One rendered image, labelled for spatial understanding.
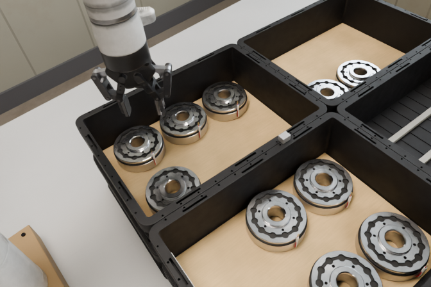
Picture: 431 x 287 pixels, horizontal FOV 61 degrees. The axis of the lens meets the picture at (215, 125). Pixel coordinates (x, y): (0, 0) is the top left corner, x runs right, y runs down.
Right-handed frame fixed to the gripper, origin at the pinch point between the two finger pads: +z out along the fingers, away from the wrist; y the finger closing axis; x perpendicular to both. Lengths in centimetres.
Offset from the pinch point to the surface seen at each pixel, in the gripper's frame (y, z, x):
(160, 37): -38, 97, 175
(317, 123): 31.7, 3.3, -3.0
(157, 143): 0.7, 10.3, -0.1
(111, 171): -4.2, 3.0, -12.3
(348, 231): 35.5, 13.2, -18.9
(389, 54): 57, 14, 30
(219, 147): 13.2, 13.2, 0.5
